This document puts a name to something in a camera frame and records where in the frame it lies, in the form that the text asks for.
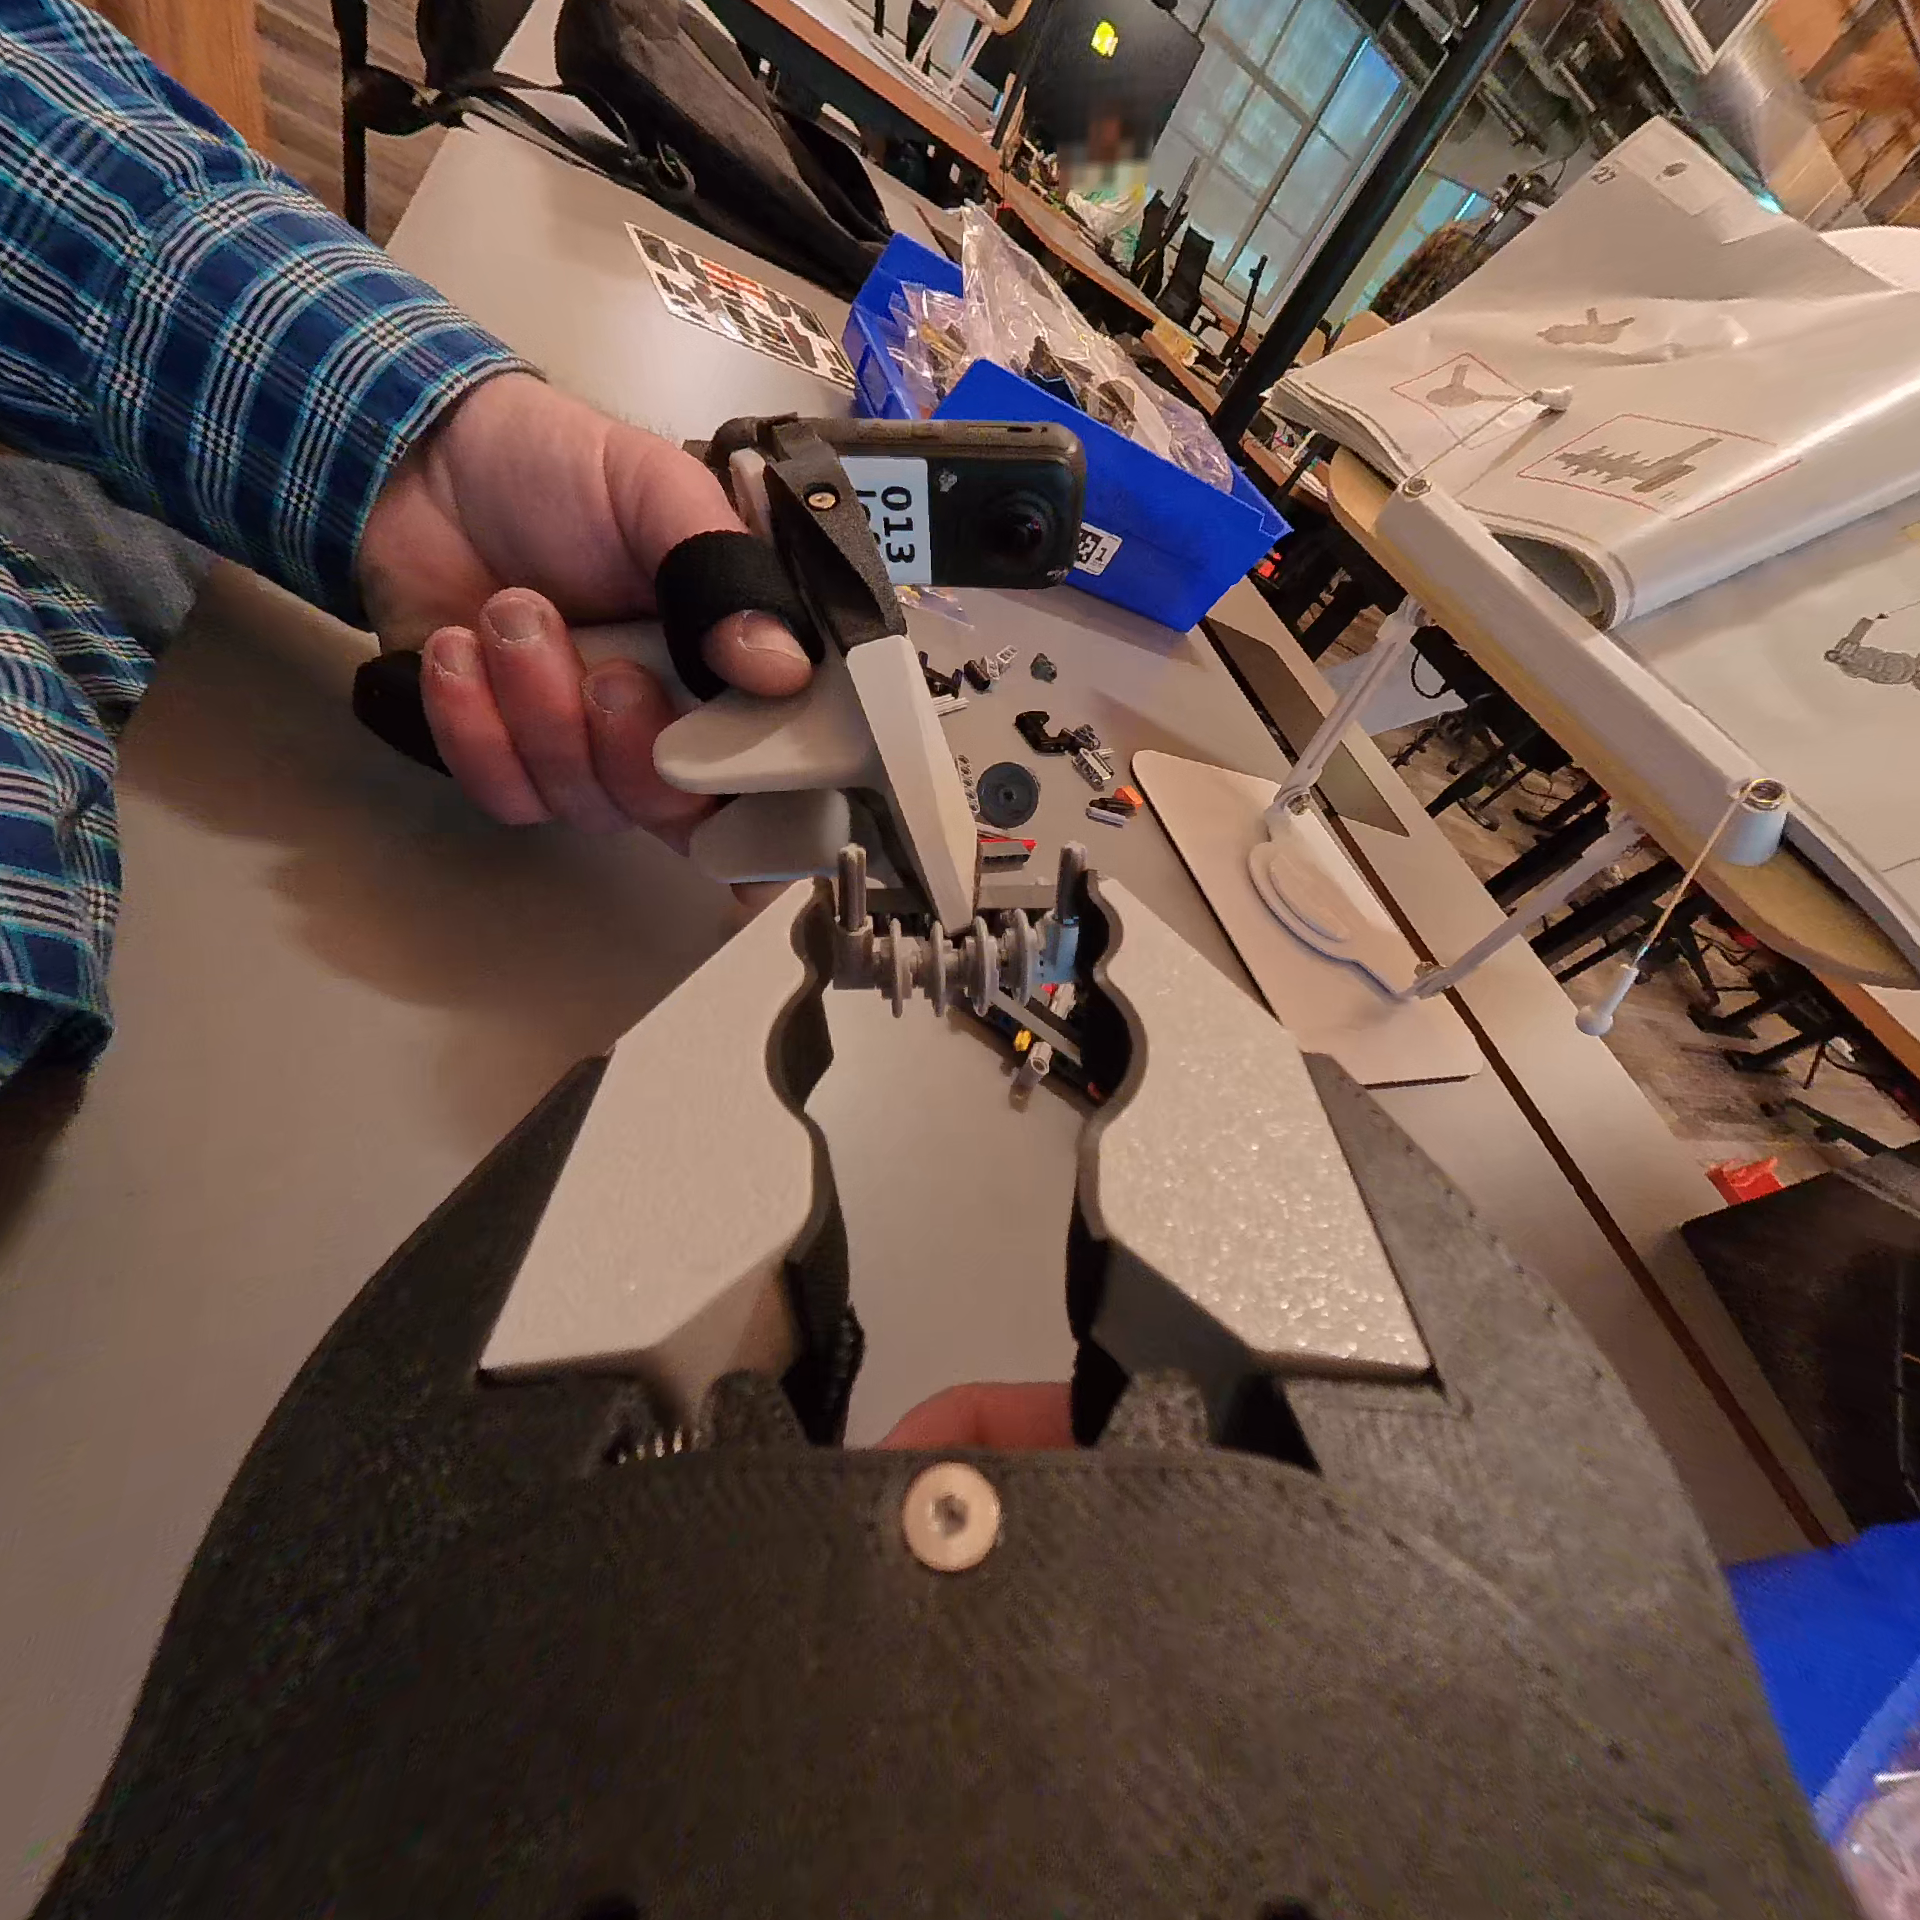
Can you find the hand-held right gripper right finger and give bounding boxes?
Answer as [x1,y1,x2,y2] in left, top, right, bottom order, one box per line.
[1068,872,1434,1451]

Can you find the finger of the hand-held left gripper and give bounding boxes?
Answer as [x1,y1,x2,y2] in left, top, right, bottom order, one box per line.
[849,632,980,933]

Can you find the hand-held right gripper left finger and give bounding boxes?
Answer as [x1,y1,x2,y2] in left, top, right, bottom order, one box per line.
[480,882,867,1450]

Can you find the lego gearbox assembly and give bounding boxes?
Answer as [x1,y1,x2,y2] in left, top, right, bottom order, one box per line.
[809,844,1121,1115]

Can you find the person's left forearm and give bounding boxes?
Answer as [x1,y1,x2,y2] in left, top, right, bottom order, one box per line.
[0,0,544,624]

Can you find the scattered loose lego pieces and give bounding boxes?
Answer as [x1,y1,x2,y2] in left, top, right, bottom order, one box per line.
[915,644,1154,876]

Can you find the clear bag of lego parts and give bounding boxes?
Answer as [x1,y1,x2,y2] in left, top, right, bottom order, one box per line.
[960,200,1238,488]
[885,276,980,380]

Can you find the lego sticker sheet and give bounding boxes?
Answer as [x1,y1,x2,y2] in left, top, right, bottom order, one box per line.
[621,219,859,396]

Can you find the black lego box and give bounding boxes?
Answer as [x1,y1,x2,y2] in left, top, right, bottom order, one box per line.
[1681,1148,1920,1518]

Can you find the lego instruction booklet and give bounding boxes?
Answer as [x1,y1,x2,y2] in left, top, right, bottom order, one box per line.
[1267,117,1920,963]

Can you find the person's right hand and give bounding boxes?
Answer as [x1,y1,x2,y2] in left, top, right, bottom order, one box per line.
[877,1380,1074,1450]

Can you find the person's left hand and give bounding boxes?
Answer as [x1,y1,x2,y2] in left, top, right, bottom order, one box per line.
[357,372,819,903]

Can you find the large blue parts bin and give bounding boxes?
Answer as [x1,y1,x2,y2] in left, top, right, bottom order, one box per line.
[931,356,1297,635]

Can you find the small blue parts bin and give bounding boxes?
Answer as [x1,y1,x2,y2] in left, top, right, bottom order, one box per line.
[838,229,969,424]

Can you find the white book stand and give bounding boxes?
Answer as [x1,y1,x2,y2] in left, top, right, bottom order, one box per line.
[1132,382,1920,1087]

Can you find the black monitor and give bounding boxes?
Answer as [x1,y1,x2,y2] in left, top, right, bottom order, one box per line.
[1035,0,1208,154]

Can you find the black metal pole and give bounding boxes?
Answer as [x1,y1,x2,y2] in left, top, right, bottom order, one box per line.
[1212,0,1537,448]

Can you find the person's plaid shirt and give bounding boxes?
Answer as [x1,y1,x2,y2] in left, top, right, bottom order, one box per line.
[0,450,204,1087]

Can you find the clear plastic bag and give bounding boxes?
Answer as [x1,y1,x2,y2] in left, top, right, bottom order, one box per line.
[1813,1695,1920,1920]

